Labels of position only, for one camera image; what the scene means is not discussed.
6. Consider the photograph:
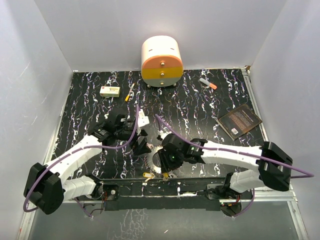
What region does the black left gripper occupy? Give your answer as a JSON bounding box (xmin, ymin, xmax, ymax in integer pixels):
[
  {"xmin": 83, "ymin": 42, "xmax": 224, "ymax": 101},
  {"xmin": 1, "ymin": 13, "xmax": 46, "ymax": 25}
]
[{"xmin": 114, "ymin": 124, "xmax": 151, "ymax": 155}]

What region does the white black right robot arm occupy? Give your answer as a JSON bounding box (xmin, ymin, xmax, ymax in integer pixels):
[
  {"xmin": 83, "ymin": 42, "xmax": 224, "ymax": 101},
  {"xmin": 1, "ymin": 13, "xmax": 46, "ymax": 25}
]
[{"xmin": 157, "ymin": 132, "xmax": 293, "ymax": 199}]

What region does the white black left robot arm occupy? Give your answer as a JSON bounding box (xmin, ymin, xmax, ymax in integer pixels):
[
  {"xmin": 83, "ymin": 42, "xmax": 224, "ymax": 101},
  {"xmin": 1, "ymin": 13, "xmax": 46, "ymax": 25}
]
[{"xmin": 23, "ymin": 110, "xmax": 151, "ymax": 215}]

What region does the yellow and white pen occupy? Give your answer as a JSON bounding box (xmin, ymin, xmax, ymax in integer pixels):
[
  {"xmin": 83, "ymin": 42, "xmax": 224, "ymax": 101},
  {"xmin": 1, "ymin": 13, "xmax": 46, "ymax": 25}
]
[{"xmin": 125, "ymin": 83, "xmax": 135, "ymax": 102}]

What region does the white small cardboard box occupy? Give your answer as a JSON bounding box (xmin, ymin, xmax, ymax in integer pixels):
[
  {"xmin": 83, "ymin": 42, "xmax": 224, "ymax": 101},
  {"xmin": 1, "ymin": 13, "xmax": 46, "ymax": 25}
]
[{"xmin": 99, "ymin": 86, "xmax": 121, "ymax": 98}]

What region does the dark paperback book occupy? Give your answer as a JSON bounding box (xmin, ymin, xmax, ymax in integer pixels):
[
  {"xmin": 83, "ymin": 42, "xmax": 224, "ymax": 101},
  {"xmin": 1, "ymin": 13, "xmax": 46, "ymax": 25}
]
[{"xmin": 216, "ymin": 104, "xmax": 262, "ymax": 141}]

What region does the orange and grey marker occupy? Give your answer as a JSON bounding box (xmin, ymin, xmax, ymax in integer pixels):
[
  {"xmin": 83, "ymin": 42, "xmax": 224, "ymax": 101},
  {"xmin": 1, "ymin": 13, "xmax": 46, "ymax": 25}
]
[{"xmin": 199, "ymin": 78, "xmax": 218, "ymax": 90}]

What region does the round three-colour drawer cabinet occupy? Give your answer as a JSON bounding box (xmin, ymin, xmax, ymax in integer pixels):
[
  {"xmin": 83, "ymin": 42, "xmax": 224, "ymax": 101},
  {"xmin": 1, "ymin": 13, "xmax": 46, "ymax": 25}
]
[{"xmin": 141, "ymin": 35, "xmax": 184, "ymax": 88}]

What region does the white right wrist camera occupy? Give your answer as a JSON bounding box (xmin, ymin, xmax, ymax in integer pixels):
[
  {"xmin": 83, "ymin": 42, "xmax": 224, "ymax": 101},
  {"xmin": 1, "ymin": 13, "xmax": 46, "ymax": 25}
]
[{"xmin": 156, "ymin": 130, "xmax": 171, "ymax": 141}]

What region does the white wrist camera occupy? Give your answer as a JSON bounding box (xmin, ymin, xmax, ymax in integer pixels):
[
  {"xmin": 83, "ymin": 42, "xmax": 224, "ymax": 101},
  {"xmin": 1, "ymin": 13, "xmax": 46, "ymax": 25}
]
[
  {"xmin": 137, "ymin": 109, "xmax": 150, "ymax": 130},
  {"xmin": 156, "ymin": 130, "xmax": 171, "ymax": 141}
]

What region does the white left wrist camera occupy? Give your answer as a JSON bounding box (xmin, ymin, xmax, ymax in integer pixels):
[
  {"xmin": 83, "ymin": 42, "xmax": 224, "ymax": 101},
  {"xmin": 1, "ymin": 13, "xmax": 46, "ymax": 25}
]
[{"xmin": 137, "ymin": 109, "xmax": 150, "ymax": 130}]

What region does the aluminium frame rail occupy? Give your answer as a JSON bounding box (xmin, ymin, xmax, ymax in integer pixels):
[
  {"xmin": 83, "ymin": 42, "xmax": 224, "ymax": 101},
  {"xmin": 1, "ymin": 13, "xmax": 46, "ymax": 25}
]
[{"xmin": 18, "ymin": 186, "xmax": 308, "ymax": 240}]

